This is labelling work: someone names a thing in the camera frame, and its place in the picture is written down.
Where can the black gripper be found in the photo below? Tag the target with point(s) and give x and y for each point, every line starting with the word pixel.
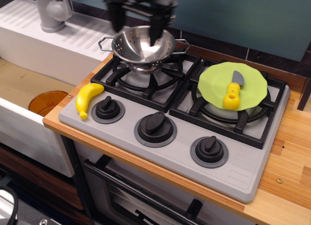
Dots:
pixel 159 12

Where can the steel colander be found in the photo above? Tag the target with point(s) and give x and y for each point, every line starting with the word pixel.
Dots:
pixel 132 46

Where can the black left burner grate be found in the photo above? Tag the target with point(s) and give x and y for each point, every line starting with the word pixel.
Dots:
pixel 157 90

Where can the black burner grate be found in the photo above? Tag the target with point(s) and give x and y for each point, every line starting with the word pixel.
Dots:
pixel 254 126
pixel 157 90

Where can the grey toy faucet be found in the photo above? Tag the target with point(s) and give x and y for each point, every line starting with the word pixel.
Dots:
pixel 53 14

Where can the yellow toy banana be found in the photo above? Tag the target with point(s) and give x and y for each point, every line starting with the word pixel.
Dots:
pixel 84 96

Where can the black left stove knob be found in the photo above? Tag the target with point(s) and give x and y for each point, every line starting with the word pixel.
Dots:
pixel 108 111

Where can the black stove knob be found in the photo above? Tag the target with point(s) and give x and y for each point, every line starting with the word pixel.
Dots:
pixel 209 152
pixel 155 130
pixel 108 111

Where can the green plate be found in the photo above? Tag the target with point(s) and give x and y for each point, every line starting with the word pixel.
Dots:
pixel 213 84

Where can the white toy sink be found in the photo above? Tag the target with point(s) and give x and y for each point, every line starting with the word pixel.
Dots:
pixel 32 62

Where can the black middle stove knob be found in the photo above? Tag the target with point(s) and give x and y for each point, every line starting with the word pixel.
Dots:
pixel 155 130

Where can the orange plastic bowl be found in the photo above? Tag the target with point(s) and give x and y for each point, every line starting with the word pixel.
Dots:
pixel 45 102

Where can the black right stove knob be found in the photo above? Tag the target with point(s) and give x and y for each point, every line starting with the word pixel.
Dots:
pixel 209 152

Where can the black right burner grate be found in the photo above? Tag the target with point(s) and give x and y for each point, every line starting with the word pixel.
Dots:
pixel 254 126

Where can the toy oven door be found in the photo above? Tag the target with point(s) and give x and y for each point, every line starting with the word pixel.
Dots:
pixel 132 204

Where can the grey toy stove top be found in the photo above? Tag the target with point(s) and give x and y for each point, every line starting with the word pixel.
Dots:
pixel 239 177

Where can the yellow handled toy knife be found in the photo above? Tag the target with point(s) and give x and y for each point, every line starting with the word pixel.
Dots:
pixel 231 100

